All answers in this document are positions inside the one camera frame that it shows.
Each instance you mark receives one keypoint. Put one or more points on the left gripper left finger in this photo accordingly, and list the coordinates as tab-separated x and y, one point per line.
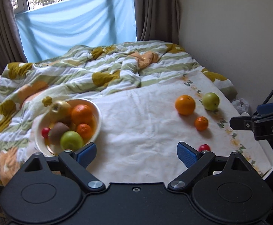
74	163

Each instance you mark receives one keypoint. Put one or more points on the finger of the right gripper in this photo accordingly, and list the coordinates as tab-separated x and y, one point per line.
265	109

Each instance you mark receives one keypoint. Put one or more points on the light blue curtain sheet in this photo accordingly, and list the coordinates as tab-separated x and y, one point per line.
52	30

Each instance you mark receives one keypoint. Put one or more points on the cream duck pattern bowl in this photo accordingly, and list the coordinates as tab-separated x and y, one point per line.
48	149

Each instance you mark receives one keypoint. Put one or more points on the striped floral quilt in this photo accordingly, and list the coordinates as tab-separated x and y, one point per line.
28	89

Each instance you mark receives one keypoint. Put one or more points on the red cherry tomato on cloth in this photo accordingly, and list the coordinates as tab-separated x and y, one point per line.
204	147

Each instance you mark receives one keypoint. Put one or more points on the small mandarin on cloth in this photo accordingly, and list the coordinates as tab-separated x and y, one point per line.
201	123

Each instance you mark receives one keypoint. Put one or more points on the right brown curtain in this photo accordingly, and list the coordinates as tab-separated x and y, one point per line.
157	20

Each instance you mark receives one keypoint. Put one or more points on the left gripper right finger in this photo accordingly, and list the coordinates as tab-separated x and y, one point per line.
199	165

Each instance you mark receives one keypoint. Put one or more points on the yellow green pear apple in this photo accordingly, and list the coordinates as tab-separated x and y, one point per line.
60	111

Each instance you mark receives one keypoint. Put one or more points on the brown kiwi with sticker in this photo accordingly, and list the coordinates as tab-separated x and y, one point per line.
57	132

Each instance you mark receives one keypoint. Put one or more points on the red cherry tomato in bowl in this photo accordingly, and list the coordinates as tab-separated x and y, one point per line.
45	132

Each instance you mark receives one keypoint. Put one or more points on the white patterned tablecloth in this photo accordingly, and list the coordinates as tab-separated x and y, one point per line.
141	128

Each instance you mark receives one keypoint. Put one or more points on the large orange in bowl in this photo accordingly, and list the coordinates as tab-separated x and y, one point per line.
81	114

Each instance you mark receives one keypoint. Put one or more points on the large orange on cloth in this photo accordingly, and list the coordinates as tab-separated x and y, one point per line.
185	105

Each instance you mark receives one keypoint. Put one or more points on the small bumpy mandarin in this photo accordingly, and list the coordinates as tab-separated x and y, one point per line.
85	131

